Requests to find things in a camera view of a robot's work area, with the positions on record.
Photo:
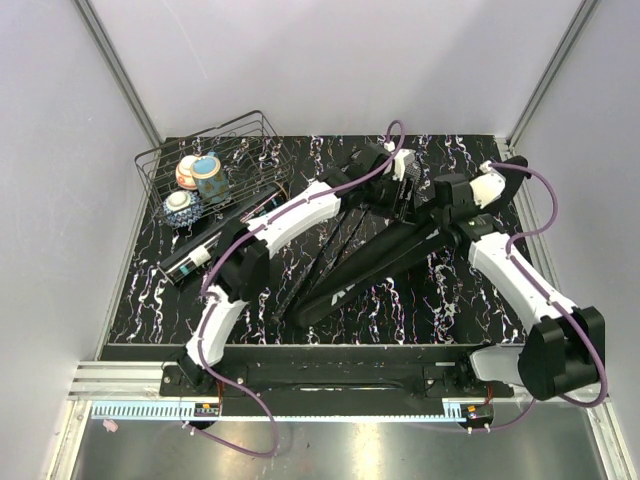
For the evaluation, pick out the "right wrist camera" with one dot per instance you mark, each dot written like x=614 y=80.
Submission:
x=488 y=186

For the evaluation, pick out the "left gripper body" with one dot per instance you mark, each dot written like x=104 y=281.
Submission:
x=383 y=196

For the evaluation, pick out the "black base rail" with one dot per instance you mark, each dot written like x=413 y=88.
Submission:
x=334 y=381

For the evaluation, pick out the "wire dish rack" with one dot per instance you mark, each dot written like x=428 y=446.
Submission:
x=252 y=154

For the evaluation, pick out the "black racket bag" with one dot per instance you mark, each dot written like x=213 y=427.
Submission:
x=402 y=246

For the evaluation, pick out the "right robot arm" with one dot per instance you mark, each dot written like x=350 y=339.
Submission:
x=564 y=351

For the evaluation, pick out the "blue patterned bowl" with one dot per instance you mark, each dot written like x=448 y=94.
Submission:
x=182 y=209

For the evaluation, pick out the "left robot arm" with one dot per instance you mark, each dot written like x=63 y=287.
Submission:
x=241 y=263

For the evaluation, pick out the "orange white bowl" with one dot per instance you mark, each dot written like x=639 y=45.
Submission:
x=183 y=172

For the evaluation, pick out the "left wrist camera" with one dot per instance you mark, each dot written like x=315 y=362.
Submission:
x=404 y=166

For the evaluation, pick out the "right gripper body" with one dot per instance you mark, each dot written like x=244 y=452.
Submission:
x=444 y=220

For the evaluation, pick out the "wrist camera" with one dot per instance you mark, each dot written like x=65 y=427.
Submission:
x=404 y=166
x=488 y=186

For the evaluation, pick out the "blue butterfly mug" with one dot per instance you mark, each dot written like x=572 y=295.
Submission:
x=210 y=178

